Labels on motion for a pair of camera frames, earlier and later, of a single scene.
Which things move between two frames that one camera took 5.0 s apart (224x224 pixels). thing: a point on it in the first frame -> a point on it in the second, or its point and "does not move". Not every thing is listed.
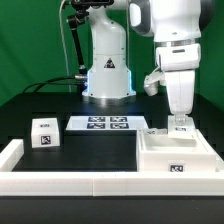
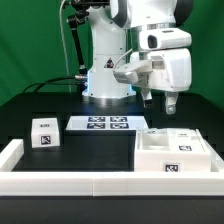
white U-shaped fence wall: x=104 y=183 does not move
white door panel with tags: x=158 y=131 does not move
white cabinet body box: x=157 y=152 does not move
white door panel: x=180 y=126 -> x=184 y=141
